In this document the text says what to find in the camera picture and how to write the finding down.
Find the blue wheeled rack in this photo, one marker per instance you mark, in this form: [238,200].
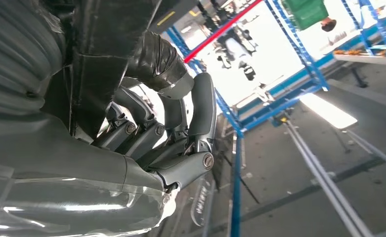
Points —
[382,29]

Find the clear acrylic text sign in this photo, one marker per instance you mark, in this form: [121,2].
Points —
[201,202]

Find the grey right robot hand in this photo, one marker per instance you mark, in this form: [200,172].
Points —
[65,163]

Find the blue metal shelf rack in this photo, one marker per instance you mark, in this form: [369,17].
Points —
[236,183]

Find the black case yellow mark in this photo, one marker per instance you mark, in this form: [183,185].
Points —
[179,13]

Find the red barrier belt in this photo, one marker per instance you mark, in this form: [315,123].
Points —
[222,31]

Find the green plastic bin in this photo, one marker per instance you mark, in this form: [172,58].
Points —
[305,13]

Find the grey metal rail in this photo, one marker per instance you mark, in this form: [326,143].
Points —
[327,183]

